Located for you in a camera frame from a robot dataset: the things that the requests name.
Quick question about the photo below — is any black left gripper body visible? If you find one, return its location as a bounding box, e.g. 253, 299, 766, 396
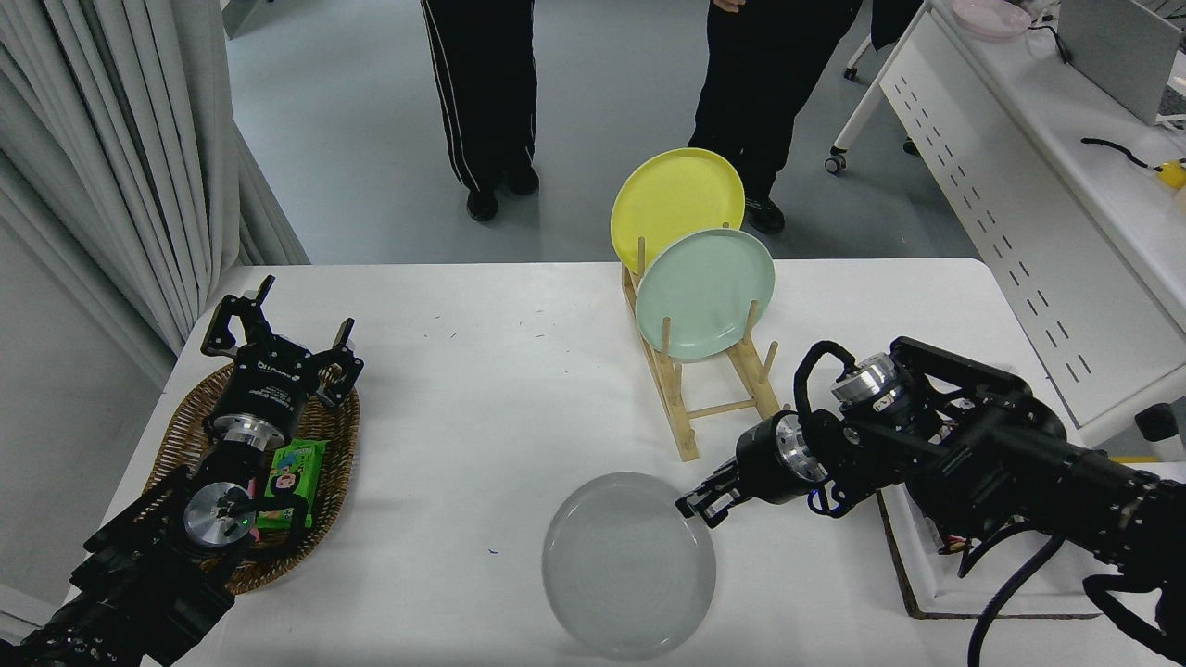
211, 341, 318, 436

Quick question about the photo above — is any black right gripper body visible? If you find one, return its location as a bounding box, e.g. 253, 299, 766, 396
735, 412, 809, 506

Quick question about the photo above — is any grey plate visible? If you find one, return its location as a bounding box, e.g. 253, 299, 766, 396
542, 472, 717, 661

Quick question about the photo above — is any wooden plate rack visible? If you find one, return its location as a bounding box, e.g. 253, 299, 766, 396
621, 236, 791, 462

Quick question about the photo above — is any mint green plate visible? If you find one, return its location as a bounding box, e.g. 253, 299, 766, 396
635, 227, 776, 361

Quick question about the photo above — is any yellow plate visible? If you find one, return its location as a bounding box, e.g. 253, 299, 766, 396
610, 147, 746, 276

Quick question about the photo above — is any pink plate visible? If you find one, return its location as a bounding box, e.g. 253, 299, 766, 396
952, 0, 1032, 38

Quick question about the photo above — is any green snack packet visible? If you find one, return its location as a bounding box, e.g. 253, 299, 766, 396
255, 439, 328, 531

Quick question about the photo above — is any brown wicker basket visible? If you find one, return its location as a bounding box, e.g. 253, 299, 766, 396
145, 361, 360, 596

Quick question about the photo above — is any white tray with cork edge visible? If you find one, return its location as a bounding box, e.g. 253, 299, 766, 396
876, 482, 1104, 620

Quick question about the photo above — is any white curtain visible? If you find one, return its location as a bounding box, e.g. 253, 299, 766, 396
0, 0, 311, 385

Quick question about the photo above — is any person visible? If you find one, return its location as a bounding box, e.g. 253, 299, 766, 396
420, 0, 540, 223
688, 0, 863, 235

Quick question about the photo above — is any black hanging cloth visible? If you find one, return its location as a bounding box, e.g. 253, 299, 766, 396
869, 0, 927, 52

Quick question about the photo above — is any white perforated desk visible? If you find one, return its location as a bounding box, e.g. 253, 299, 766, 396
825, 0, 1186, 446

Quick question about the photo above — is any grey laptop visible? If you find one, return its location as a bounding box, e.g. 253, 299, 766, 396
1056, 0, 1182, 126

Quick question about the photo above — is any white post with black cap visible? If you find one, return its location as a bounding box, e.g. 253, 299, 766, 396
1135, 403, 1186, 461

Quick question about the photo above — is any thick black cable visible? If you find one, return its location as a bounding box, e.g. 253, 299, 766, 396
1081, 136, 1164, 172

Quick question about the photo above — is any thin black cable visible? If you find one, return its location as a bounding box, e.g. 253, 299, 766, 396
1024, 20, 1074, 66

